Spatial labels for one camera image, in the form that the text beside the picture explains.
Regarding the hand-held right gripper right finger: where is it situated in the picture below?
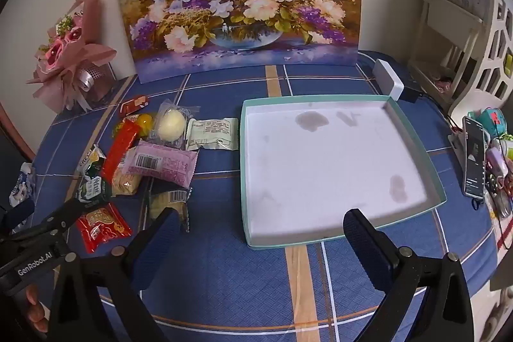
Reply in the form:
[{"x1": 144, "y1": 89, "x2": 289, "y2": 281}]
[{"x1": 342, "y1": 208, "x2": 485, "y2": 342}]

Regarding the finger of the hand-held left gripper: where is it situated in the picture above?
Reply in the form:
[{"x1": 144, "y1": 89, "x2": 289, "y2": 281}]
[
  {"x1": 16, "y1": 190, "x2": 111, "y2": 252},
  {"x1": 0, "y1": 199, "x2": 36, "y2": 235}
]

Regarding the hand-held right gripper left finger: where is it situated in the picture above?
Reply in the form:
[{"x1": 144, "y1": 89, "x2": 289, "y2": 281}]
[{"x1": 47, "y1": 208, "x2": 180, "y2": 342}]

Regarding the red packet with nut picture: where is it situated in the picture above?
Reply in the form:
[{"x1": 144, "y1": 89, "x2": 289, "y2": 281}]
[{"x1": 76, "y1": 204, "x2": 133, "y2": 254}]

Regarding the green white snack packet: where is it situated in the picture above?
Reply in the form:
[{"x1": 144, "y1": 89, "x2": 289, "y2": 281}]
[
  {"x1": 77, "y1": 145, "x2": 107, "y2": 178},
  {"x1": 78, "y1": 176, "x2": 111, "y2": 212}
]

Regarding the yellow packet with barcode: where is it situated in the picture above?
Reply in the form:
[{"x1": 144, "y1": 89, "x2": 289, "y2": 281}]
[{"x1": 148, "y1": 188, "x2": 193, "y2": 234}]

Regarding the beige wafer packet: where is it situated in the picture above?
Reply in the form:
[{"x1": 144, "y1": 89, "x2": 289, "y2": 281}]
[{"x1": 109, "y1": 150, "x2": 141, "y2": 196}]

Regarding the pink snack packet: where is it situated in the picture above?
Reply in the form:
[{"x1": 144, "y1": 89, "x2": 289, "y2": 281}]
[{"x1": 121, "y1": 140, "x2": 200, "y2": 189}]

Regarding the teal cardboard box tray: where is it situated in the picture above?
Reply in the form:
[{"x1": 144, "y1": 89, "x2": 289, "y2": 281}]
[{"x1": 239, "y1": 95, "x2": 447, "y2": 250}]

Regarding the red dotted long packet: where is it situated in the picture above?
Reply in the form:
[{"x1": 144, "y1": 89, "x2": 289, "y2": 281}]
[{"x1": 101, "y1": 120, "x2": 140, "y2": 179}]

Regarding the clear packet with white pastry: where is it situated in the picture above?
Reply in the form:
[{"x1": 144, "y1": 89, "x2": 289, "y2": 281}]
[{"x1": 150, "y1": 100, "x2": 201, "y2": 150}]

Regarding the white and green packet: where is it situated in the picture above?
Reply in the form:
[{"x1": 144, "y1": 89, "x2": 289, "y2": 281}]
[{"x1": 186, "y1": 118, "x2": 239, "y2": 152}]

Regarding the yellow candy packet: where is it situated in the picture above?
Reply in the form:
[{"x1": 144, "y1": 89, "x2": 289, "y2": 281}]
[{"x1": 112, "y1": 113, "x2": 155, "y2": 138}]

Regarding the small red snack packet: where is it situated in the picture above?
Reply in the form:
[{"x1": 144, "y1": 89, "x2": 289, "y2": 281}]
[{"x1": 120, "y1": 95, "x2": 150, "y2": 115}]

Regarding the person's left hand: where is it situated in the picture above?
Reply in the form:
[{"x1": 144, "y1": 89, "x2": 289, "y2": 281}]
[{"x1": 24, "y1": 284, "x2": 51, "y2": 335}]

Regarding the blue and white packet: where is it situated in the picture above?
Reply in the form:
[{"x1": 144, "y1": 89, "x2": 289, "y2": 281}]
[{"x1": 9, "y1": 163, "x2": 37, "y2": 206}]

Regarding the blue plaid tablecloth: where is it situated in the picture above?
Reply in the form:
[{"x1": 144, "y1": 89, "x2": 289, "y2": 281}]
[{"x1": 34, "y1": 49, "x2": 506, "y2": 342}]

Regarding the black smartphone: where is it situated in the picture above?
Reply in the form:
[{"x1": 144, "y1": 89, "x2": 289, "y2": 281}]
[{"x1": 462, "y1": 116, "x2": 490, "y2": 199}]

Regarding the pile of colourful trinkets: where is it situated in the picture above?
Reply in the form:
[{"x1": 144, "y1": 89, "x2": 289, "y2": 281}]
[{"x1": 485, "y1": 138, "x2": 513, "y2": 218}]

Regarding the black power adapter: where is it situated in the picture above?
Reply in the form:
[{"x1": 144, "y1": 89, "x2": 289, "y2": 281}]
[{"x1": 401, "y1": 79, "x2": 421, "y2": 104}]

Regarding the pink wrapped flower bouquet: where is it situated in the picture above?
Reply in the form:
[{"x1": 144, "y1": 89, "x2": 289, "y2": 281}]
[{"x1": 26, "y1": 0, "x2": 118, "y2": 114}]

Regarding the white rectangular power bank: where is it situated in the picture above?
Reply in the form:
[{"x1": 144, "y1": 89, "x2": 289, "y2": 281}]
[{"x1": 373, "y1": 59, "x2": 405, "y2": 101}]

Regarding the teal toy case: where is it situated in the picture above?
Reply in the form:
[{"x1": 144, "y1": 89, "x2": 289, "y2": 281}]
[{"x1": 467, "y1": 107, "x2": 508, "y2": 136}]

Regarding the white wooden rack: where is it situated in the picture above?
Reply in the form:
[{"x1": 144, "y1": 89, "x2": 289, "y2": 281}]
[{"x1": 407, "y1": 0, "x2": 485, "y2": 106}]

